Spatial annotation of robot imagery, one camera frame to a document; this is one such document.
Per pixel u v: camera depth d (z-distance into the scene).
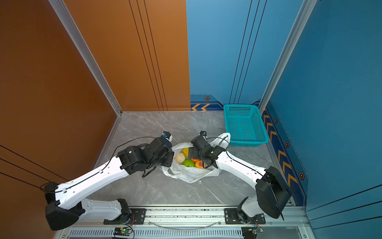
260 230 0.68
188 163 0.86
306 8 0.70
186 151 0.82
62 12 0.71
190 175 0.78
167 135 0.63
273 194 0.42
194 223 0.73
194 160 0.89
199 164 0.87
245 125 1.12
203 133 0.75
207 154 0.62
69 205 0.40
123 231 0.71
